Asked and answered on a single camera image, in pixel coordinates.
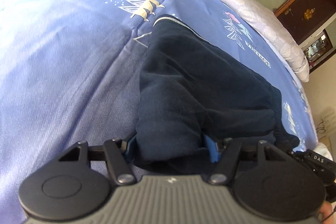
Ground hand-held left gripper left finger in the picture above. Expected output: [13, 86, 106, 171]
[58, 136, 140, 186]

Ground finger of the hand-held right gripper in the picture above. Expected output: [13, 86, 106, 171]
[287, 150, 305, 165]

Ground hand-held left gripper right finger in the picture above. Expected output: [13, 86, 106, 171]
[203, 135, 287, 186]

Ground dark navy pants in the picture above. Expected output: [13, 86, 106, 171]
[134, 14, 301, 170]

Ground person's right hand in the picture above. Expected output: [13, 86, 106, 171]
[322, 201, 336, 224]

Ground shelf with small ornaments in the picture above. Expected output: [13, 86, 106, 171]
[301, 29, 332, 73]

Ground blue printed blanket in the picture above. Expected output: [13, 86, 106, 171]
[0, 0, 319, 224]

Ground pale grey quilt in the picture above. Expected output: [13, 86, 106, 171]
[136, 0, 311, 83]

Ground thin wall cable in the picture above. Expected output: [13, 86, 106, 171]
[316, 120, 328, 136]

